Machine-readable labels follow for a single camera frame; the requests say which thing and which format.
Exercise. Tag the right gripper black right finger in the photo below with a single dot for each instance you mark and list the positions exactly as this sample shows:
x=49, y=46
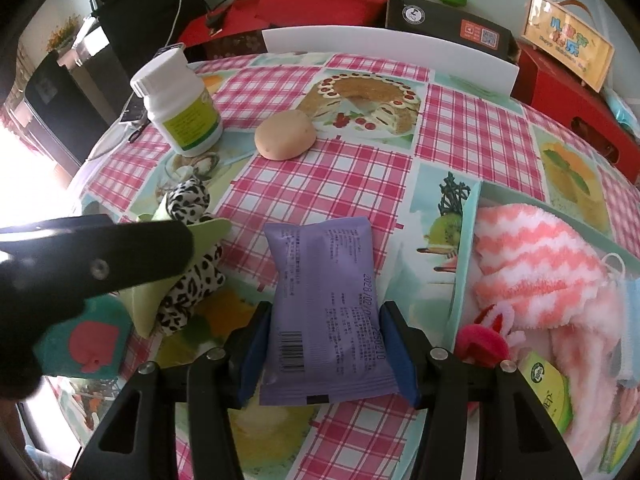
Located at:
x=516, y=437

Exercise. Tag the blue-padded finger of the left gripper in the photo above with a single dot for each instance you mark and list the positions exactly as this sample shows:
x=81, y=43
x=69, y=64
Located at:
x=102, y=256

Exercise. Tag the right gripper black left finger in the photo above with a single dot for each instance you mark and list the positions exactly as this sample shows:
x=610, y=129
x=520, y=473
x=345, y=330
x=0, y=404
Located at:
x=137, y=437

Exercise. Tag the green cloth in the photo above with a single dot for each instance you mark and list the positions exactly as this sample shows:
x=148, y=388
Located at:
x=165, y=305

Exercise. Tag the green tissue pack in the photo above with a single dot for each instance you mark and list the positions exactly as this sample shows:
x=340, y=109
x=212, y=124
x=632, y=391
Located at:
x=550, y=386
x=620, y=442

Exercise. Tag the purple wipes packet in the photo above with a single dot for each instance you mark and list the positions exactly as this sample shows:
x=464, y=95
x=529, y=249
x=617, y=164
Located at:
x=325, y=342

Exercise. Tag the pink white striped fluffy towel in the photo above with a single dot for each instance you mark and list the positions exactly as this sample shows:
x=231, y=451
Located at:
x=555, y=281

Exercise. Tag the blue face mask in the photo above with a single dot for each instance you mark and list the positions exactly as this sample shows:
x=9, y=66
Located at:
x=625, y=358

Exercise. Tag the teal box lid tray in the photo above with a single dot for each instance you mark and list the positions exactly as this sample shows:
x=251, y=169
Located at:
x=464, y=304

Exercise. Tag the teal heart toy case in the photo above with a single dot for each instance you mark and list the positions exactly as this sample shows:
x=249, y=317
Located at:
x=92, y=345

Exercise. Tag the black cabinet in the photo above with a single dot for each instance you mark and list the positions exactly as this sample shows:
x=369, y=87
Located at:
x=82, y=54

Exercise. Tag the white pill bottle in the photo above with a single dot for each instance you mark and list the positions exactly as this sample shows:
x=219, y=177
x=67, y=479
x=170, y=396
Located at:
x=178, y=103

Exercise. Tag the beige makeup sponge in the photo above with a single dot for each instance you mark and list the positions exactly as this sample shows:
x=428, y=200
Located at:
x=285, y=135

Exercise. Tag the red gift box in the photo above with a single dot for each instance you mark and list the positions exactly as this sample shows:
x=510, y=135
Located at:
x=549, y=87

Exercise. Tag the white foam board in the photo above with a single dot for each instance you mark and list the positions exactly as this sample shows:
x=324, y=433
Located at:
x=466, y=63

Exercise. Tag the blue wet wipes pack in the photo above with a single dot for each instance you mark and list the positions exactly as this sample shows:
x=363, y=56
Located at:
x=621, y=111

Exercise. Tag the black carton with QR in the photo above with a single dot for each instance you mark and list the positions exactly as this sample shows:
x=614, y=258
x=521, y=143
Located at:
x=431, y=19

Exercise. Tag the wooden children's day box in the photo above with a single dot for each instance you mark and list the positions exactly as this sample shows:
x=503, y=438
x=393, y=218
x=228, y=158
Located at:
x=550, y=27

